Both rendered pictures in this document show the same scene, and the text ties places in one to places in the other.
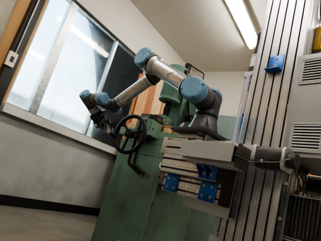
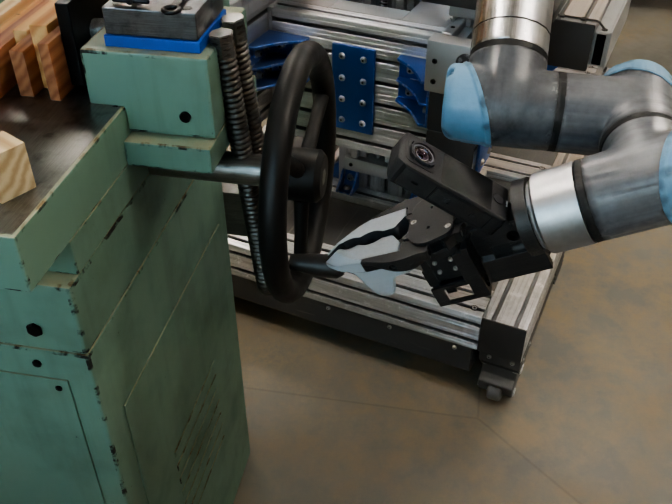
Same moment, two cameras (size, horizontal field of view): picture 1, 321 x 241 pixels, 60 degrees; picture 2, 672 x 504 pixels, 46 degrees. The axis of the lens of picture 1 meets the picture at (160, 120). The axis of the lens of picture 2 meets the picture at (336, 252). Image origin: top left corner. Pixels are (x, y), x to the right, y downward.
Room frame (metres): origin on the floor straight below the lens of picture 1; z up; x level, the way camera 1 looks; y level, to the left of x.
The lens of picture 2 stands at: (2.23, 0.87, 1.29)
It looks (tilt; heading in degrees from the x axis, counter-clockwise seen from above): 38 degrees down; 244
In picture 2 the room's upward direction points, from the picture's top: straight up
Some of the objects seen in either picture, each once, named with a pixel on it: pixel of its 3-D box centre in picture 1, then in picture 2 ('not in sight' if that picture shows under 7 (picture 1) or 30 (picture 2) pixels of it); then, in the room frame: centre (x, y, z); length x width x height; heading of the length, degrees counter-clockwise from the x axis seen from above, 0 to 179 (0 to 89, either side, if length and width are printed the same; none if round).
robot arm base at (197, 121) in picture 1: (204, 124); not in sight; (1.37, -0.22, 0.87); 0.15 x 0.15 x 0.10
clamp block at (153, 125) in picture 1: (148, 126); (172, 66); (2.03, 0.07, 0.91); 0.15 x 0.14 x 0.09; 53
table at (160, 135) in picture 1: (153, 136); (105, 97); (2.10, 0.02, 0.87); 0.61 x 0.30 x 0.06; 53
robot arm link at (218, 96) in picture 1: (208, 103); not in sight; (1.36, -0.21, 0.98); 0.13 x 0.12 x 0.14; 142
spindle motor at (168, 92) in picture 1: (173, 85); not in sight; (2.20, -0.02, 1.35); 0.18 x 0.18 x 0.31
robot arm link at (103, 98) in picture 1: (101, 100); (620, 117); (1.70, 0.39, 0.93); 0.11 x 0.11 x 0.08; 52
